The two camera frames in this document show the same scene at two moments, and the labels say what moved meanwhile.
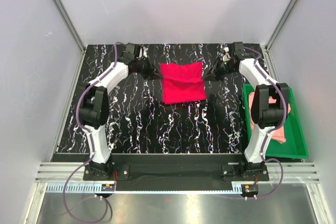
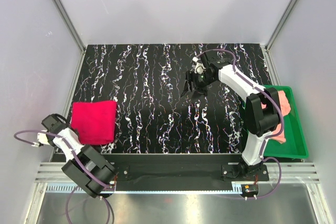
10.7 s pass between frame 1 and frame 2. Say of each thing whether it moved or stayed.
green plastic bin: stayed
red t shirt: moved
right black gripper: moved
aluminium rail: stayed
